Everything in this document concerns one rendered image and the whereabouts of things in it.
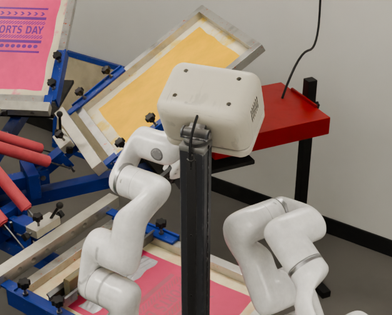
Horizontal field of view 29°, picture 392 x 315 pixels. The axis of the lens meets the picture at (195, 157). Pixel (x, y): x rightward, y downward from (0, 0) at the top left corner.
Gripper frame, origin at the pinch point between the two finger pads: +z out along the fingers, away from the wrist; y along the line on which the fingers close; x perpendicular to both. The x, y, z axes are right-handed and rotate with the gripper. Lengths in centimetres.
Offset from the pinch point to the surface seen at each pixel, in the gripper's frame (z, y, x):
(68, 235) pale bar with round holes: 68, -1, -32
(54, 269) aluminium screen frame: 69, 11, -20
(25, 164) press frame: 87, -12, -83
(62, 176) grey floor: 230, -116, -171
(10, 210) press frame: 78, 10, -56
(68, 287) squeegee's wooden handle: 58, 16, -6
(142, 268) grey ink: 60, -15, -5
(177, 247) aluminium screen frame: 55, -30, -6
